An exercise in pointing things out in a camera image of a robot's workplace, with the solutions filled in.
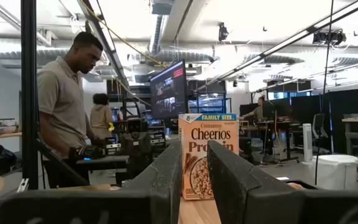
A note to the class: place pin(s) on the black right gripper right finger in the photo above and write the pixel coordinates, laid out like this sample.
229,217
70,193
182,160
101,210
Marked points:
244,193

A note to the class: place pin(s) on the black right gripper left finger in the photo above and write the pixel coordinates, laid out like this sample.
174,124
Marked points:
154,193

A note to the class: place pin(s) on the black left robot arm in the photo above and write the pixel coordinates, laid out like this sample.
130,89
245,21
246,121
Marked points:
137,165

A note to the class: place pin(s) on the person in hoodie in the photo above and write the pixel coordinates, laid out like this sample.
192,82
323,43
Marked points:
99,118

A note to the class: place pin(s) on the black equipment with white labels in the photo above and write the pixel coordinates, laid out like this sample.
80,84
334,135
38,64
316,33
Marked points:
89,151

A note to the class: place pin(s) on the large black monitor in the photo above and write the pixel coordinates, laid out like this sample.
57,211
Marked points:
168,90

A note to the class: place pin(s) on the Cheerios cereal box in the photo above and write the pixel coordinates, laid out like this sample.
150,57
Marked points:
197,133

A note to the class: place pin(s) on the black standing desk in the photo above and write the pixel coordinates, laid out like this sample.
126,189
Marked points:
278,124

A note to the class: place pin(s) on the person standing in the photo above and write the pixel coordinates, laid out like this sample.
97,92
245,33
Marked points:
61,102

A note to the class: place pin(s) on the white tower fan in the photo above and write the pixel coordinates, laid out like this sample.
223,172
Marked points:
307,143

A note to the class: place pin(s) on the person seated at desk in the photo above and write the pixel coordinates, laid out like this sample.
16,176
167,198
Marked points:
259,112

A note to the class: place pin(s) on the white bucket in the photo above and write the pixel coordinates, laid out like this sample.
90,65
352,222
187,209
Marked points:
337,171

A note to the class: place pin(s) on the grey office chair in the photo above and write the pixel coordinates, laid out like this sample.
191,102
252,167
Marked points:
319,127

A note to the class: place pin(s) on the black room partition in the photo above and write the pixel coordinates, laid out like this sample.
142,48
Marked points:
346,102

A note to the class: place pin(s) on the black ceiling spotlight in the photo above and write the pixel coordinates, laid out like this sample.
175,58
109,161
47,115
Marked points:
223,31

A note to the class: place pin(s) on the black vertical frame post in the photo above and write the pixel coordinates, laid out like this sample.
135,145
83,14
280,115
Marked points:
29,93

